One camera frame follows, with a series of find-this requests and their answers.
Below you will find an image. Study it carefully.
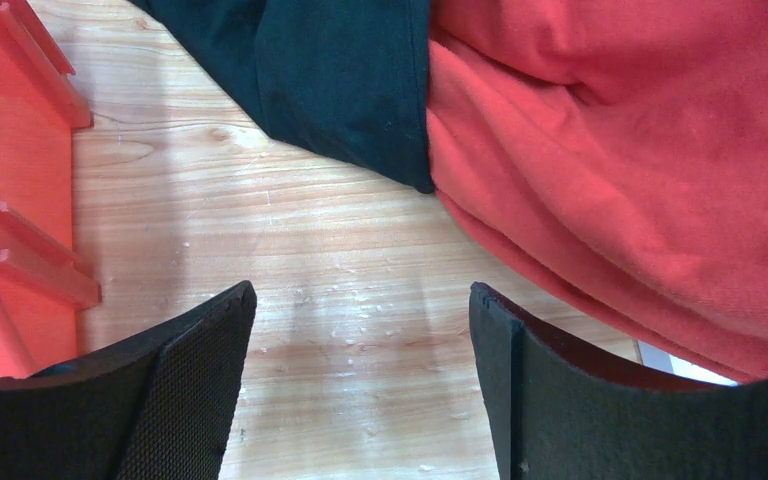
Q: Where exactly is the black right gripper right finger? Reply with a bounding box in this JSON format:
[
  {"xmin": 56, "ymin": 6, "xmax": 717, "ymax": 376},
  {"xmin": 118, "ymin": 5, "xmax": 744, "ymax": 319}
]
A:
[{"xmin": 469, "ymin": 283, "xmax": 768, "ymax": 479}]

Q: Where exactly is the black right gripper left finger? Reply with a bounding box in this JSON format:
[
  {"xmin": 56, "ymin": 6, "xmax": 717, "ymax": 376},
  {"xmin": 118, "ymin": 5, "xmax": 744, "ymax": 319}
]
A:
[{"xmin": 0, "ymin": 281, "xmax": 257, "ymax": 479}]

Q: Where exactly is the red plastic bin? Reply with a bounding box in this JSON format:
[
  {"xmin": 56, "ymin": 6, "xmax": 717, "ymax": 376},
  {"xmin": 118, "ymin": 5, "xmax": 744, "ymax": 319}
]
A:
[{"xmin": 0, "ymin": 1, "xmax": 100, "ymax": 378}]

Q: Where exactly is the red t-shirt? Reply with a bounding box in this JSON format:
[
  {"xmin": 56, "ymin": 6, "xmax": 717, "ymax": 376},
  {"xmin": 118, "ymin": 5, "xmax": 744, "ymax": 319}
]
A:
[{"xmin": 426, "ymin": 1, "xmax": 768, "ymax": 381}]

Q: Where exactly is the black t-shirt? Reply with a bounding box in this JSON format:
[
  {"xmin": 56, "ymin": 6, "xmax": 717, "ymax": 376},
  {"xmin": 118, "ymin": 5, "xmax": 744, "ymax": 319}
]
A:
[{"xmin": 140, "ymin": 0, "xmax": 434, "ymax": 194}]

